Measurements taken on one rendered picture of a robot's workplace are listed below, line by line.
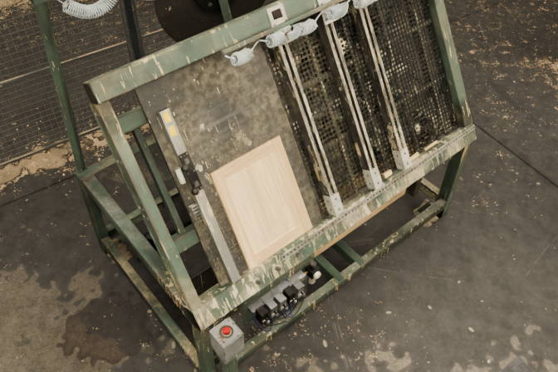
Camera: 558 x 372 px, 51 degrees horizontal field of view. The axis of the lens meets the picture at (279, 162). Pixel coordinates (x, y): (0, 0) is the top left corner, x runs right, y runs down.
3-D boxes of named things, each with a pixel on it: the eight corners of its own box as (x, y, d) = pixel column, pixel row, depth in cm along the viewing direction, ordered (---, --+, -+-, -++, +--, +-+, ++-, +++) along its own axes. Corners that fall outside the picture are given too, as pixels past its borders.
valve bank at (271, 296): (259, 344, 309) (258, 321, 292) (242, 325, 317) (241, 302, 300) (328, 292, 332) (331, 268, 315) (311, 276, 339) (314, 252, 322)
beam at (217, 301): (192, 325, 297) (201, 332, 288) (183, 305, 293) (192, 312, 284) (463, 137, 397) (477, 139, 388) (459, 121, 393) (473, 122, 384)
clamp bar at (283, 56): (326, 216, 330) (354, 223, 310) (255, 12, 291) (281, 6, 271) (339, 207, 335) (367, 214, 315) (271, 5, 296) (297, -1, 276)
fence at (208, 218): (229, 281, 300) (232, 283, 297) (155, 112, 269) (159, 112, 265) (237, 276, 302) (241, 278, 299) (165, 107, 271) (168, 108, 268)
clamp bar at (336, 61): (365, 189, 344) (394, 196, 325) (302, -8, 305) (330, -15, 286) (377, 182, 349) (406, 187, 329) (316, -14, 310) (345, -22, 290)
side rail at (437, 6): (452, 126, 389) (465, 127, 380) (410, -39, 353) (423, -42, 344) (459, 121, 393) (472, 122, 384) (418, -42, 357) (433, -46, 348)
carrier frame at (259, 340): (210, 394, 348) (198, 325, 288) (100, 247, 421) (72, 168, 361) (447, 213, 447) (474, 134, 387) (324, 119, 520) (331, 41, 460)
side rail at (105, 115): (183, 305, 294) (193, 312, 284) (88, 104, 257) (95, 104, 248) (193, 298, 296) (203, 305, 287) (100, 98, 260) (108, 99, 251)
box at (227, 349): (225, 365, 282) (223, 348, 269) (211, 348, 288) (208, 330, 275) (245, 351, 287) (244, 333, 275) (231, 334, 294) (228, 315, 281)
